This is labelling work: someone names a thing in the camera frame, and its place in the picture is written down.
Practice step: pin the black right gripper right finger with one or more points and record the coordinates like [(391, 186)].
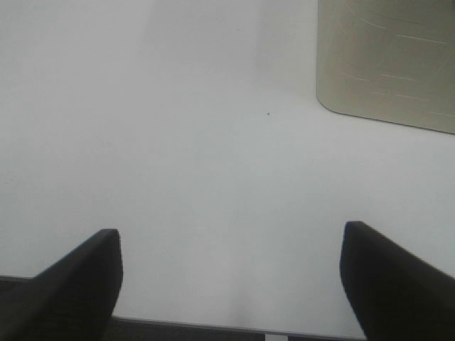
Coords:
[(394, 294)]

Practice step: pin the beige fabric storage box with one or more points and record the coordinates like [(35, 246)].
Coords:
[(388, 61)]

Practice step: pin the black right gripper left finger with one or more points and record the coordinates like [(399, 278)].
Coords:
[(72, 299)]

